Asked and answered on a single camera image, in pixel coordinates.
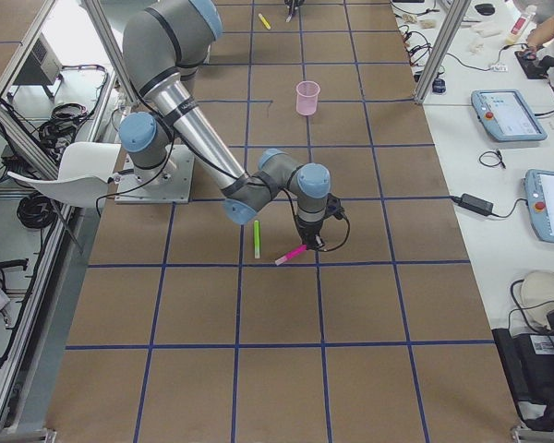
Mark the green marker pen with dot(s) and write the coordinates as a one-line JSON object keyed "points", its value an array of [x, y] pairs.
{"points": [[256, 239]]}

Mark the black power adapter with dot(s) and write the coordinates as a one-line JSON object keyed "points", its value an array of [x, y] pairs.
{"points": [[476, 205]]}

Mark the black computer mouse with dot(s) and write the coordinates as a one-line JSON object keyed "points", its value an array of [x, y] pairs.
{"points": [[485, 9]]}

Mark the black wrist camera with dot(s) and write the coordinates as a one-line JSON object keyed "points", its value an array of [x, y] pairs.
{"points": [[334, 208]]}

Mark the grey ventilated box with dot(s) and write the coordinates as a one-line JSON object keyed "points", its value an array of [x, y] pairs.
{"points": [[41, 68]]}

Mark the person's hand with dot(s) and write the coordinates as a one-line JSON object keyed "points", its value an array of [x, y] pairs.
{"points": [[532, 47]]}

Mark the lower blue teach pendant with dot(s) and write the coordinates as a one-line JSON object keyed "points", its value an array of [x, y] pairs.
{"points": [[539, 190]]}

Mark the beige cap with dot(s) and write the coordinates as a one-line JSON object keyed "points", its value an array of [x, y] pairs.
{"points": [[537, 294]]}

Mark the translucent pink cup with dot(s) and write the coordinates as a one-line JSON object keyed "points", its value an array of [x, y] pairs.
{"points": [[307, 94]]}

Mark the yellow marker pen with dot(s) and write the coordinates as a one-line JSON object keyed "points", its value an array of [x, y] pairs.
{"points": [[266, 24]]}

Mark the blue teach pendant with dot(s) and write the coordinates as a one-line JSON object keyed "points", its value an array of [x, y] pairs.
{"points": [[539, 190], [506, 116]]}

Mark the white bottle red label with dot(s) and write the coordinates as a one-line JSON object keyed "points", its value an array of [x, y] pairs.
{"points": [[520, 25]]}

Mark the pink marker pen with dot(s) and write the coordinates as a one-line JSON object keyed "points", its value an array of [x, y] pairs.
{"points": [[289, 255]]}

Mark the upper blue teach pendant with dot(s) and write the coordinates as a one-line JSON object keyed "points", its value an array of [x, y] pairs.
{"points": [[506, 116]]}

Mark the person's forearm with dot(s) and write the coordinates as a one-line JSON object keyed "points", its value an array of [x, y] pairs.
{"points": [[543, 33]]}

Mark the aluminium frame post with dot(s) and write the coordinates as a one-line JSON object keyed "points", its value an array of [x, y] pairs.
{"points": [[447, 32]]}

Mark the white plastic chair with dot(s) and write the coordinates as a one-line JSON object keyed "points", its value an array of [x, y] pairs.
{"points": [[83, 174]]}

